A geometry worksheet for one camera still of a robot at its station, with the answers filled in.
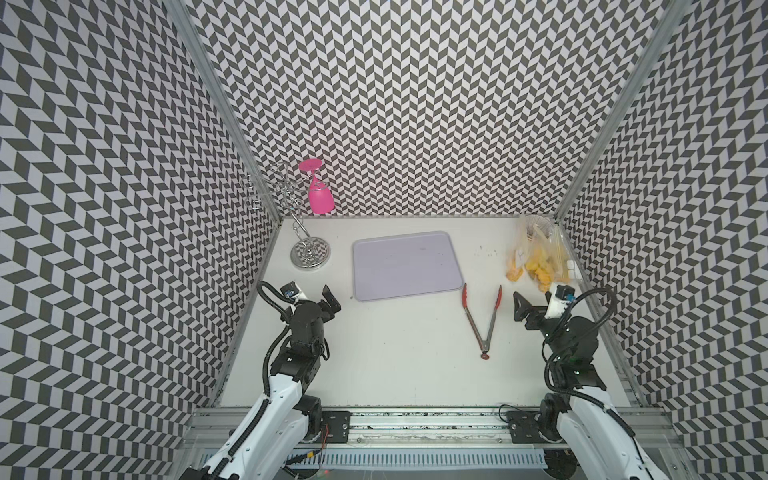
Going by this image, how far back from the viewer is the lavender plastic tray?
3.29 ft

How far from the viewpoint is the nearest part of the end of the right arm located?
72 cm

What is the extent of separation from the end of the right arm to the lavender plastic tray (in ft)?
0.73
